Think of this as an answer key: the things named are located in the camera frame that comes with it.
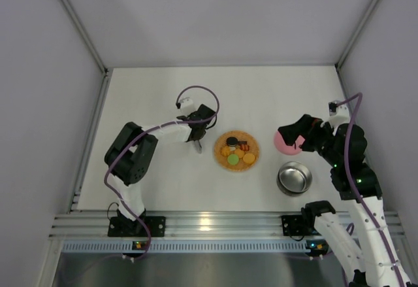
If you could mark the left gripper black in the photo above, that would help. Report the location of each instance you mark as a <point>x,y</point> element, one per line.
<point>198,135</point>

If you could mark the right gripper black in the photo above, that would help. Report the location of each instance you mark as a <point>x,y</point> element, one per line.
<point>302,130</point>

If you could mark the flower shaped yellow cookie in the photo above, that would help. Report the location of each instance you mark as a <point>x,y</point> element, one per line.
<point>225,151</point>

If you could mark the black sandwich cookie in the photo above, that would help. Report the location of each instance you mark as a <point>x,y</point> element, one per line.
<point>232,141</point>

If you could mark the pink round lid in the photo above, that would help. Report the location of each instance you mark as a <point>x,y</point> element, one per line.
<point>281,146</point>

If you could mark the braised pork piece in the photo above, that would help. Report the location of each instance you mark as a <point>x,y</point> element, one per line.
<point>244,147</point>

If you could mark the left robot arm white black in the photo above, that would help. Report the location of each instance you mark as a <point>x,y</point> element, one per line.
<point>129,158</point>

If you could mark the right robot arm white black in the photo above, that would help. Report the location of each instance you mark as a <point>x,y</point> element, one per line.
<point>370,259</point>

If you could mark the steel lunch box bowl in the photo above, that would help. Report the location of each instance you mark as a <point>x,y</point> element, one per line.
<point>294,178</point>

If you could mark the green sandwich cookie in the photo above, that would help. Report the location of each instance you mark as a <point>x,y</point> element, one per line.
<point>233,159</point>

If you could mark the yellow round cracker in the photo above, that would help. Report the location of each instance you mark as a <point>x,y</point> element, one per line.
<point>249,158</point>

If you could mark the woven bamboo tray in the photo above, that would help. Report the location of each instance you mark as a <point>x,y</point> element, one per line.
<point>241,136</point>

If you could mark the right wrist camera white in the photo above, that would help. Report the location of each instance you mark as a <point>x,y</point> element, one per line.
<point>338,114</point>

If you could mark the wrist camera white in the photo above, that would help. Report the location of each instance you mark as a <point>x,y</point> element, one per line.
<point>338,114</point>
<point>186,103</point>

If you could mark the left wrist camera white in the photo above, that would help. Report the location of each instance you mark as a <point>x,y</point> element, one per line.
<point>186,103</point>

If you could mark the aluminium rail frame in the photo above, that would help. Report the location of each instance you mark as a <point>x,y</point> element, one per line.
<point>178,225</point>

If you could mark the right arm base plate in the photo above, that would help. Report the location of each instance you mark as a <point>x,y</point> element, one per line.
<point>297,226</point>

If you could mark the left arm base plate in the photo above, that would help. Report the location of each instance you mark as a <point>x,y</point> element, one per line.
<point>156,226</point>

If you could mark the right frame post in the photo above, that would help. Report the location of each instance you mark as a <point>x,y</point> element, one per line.
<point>365,18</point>

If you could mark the frame post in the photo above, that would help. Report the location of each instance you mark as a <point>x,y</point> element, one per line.
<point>365,18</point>
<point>83,34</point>

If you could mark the slotted cable duct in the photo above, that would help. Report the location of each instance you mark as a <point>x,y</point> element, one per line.
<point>113,246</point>

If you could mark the left frame post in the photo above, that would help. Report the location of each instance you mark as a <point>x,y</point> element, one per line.
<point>83,34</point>

